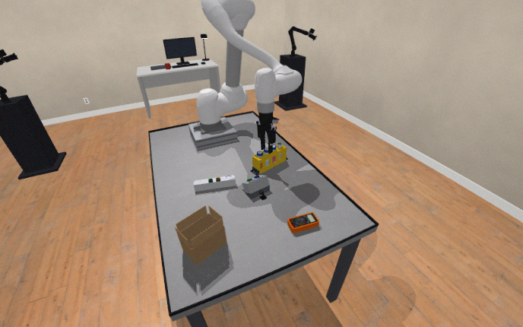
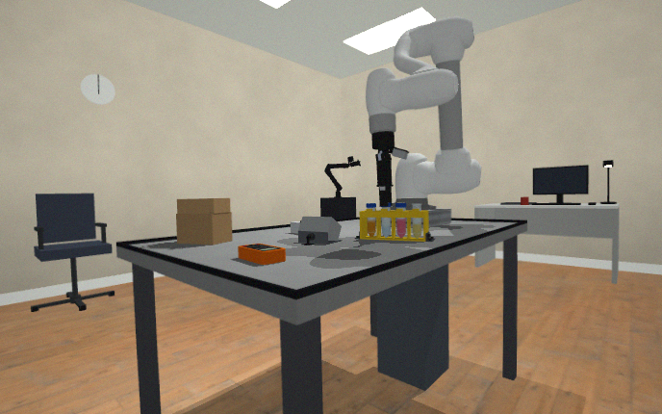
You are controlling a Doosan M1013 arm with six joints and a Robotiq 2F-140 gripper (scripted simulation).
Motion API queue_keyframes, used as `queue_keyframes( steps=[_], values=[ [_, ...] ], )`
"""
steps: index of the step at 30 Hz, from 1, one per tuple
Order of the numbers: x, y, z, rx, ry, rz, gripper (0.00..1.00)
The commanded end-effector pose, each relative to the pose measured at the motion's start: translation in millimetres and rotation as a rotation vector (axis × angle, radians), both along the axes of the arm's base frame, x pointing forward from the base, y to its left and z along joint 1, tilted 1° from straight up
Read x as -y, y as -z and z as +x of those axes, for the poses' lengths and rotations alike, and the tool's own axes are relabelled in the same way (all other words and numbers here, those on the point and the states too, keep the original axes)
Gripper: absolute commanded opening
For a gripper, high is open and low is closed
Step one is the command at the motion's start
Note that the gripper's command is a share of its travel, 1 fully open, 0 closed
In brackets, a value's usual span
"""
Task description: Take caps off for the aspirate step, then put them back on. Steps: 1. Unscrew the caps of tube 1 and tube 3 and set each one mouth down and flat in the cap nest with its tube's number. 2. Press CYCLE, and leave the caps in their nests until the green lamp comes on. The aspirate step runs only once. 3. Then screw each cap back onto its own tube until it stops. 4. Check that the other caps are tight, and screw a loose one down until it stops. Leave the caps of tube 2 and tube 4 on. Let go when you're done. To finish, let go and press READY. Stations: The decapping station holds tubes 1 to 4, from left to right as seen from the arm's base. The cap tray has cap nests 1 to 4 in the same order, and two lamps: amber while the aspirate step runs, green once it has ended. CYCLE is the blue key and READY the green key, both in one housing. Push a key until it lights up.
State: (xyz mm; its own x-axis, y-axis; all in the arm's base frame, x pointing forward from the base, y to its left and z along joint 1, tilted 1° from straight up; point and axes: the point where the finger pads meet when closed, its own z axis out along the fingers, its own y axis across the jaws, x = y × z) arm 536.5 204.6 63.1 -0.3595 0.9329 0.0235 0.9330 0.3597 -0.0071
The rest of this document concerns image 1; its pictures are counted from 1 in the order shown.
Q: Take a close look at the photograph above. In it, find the brown cardboard box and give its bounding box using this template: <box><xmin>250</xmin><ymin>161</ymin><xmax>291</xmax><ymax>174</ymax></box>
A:
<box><xmin>175</xmin><ymin>205</ymin><xmax>227</xmax><ymax>265</ymax></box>

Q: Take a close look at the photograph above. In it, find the yellow rack with four tubes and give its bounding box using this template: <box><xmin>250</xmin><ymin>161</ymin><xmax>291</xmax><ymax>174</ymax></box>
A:
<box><xmin>252</xmin><ymin>144</ymin><xmax>287</xmax><ymax>174</ymax></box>

